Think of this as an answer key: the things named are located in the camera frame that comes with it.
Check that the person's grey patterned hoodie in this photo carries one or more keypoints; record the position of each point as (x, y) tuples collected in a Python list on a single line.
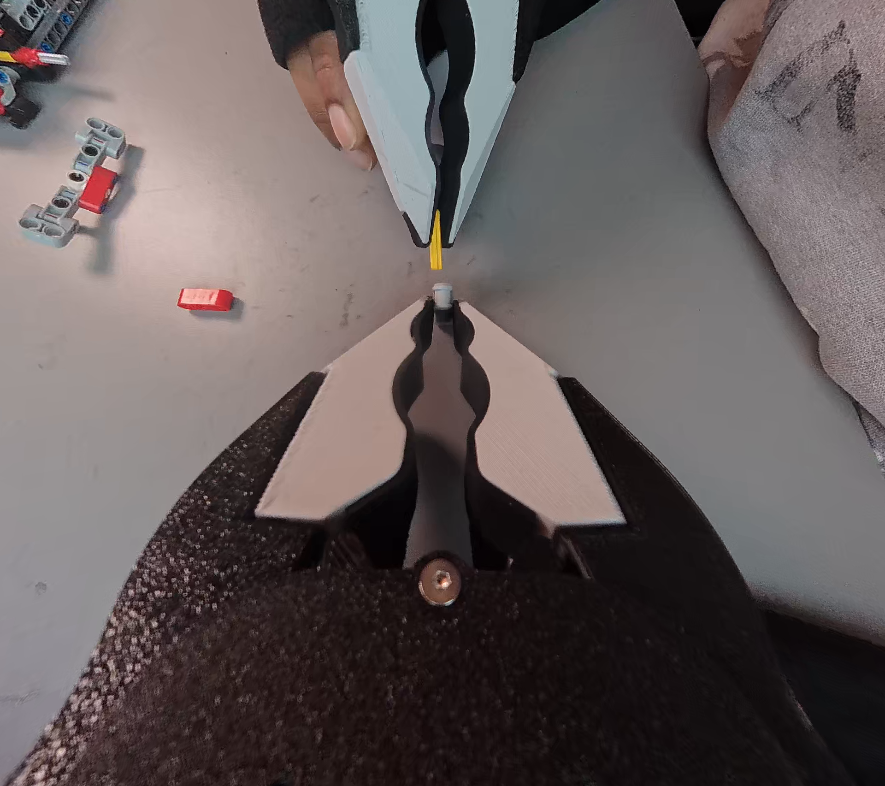
[(816, 177)]

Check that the grey beam assembly with red brick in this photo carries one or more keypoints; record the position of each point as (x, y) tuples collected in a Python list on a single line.
[(62, 205)]

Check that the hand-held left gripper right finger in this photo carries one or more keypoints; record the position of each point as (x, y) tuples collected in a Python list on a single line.
[(546, 447)]

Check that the yellow plastic axle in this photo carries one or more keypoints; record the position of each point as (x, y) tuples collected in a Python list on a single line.
[(436, 243)]

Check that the small grey plastic bush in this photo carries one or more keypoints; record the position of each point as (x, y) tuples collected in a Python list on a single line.
[(441, 295)]

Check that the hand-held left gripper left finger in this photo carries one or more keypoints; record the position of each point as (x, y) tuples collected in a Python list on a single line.
[(332, 440)]

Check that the grey desk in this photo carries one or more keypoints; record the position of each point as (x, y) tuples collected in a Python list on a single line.
[(207, 419)]

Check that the loose red brick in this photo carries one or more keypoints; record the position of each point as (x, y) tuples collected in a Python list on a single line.
[(204, 300)]

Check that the person's right hand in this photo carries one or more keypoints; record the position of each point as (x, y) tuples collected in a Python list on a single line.
[(332, 101)]

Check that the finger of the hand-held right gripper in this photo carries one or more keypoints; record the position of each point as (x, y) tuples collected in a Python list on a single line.
[(387, 74), (494, 39)]

